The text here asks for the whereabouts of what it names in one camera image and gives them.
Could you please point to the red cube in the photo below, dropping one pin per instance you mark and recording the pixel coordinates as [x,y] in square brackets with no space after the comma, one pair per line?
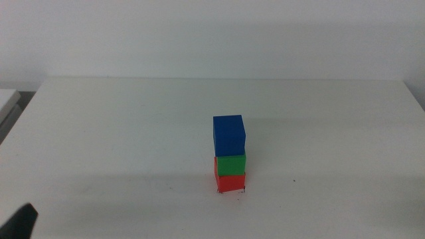
[230,183]

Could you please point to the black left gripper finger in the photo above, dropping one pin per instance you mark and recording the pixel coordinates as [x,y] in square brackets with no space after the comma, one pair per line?
[20,224]

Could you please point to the green cube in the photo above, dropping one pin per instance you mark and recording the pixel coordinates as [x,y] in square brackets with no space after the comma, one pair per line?
[231,165]

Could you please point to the white side table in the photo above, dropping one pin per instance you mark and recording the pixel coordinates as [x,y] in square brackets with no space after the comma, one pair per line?
[6,98]

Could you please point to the blue cube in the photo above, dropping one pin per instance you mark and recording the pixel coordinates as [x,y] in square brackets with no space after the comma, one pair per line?
[229,136]

